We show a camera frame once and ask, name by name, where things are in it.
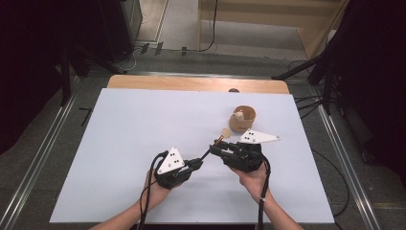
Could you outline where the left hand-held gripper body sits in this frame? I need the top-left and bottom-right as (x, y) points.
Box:
(154, 146), (193, 191)

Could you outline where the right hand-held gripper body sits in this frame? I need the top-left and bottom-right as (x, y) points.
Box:
(222, 127), (282, 173)

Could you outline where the black-handled makeup brush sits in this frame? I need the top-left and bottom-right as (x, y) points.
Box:
(199, 126), (233, 161)

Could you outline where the person's right hand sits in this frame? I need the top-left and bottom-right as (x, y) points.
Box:
(230, 161), (273, 204)

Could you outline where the person's left hand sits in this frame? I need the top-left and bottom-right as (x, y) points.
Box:
(143, 168), (180, 213)

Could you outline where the wooden holder with bear figure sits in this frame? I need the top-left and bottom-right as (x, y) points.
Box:
(228, 104), (258, 133)

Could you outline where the white table sheet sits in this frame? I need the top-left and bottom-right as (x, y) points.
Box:
(49, 87), (336, 225)

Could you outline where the black metal stand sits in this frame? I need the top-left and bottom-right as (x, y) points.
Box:
(57, 41), (127, 107)
(271, 52), (340, 117)

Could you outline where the light wooden shelf unit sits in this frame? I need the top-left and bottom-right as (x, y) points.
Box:
(196, 0), (351, 60)

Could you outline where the dark metal cabinet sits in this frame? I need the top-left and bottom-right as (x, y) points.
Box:
(97, 0), (144, 63)

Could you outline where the black curtain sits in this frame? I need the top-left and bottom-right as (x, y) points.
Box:
(329, 0), (406, 191)
(0, 0), (108, 156)

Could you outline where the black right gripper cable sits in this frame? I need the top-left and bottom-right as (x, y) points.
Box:
(257, 152), (272, 230)

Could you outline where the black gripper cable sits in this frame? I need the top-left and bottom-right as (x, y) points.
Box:
(136, 149), (169, 230)
(257, 152), (272, 230)

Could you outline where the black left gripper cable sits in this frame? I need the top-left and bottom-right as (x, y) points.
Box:
(136, 149), (169, 230)

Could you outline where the black floor cable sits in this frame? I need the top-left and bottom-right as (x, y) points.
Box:
(187, 0), (219, 54)
(299, 102), (323, 121)
(294, 94), (324, 104)

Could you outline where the metal floor rail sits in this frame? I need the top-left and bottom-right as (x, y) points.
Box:
(310, 85), (383, 230)
(0, 91), (79, 230)

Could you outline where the white floor cable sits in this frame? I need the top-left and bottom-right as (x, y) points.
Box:
(122, 44), (144, 73)

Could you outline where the thin black looping cable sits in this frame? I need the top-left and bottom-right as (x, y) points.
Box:
(310, 148), (351, 219)

